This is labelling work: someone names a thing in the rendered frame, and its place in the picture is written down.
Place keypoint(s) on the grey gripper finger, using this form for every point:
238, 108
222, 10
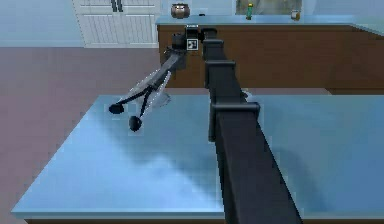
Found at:
135, 123

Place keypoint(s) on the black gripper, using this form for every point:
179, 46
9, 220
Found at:
179, 41

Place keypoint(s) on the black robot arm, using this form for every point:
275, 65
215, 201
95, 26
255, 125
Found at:
246, 160

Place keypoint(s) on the blue top table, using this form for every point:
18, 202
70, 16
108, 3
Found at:
133, 173

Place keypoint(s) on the white slatted cupboard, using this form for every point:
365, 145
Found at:
110, 30

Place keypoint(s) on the brown round pot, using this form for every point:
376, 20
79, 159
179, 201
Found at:
180, 11

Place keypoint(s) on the green bottle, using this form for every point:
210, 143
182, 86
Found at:
249, 12

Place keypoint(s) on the brown counter with blue top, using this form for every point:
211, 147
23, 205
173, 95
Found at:
286, 56

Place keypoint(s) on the window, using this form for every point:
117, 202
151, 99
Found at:
270, 6

